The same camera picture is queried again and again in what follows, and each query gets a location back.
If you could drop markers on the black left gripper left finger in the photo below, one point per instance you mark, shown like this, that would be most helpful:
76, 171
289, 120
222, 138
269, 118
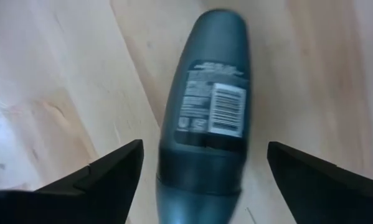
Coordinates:
105, 193

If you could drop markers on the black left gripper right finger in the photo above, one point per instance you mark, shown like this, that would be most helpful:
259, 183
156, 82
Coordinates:
323, 196

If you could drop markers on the dark grey deodorant bottle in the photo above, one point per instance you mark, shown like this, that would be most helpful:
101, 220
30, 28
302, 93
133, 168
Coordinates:
205, 124

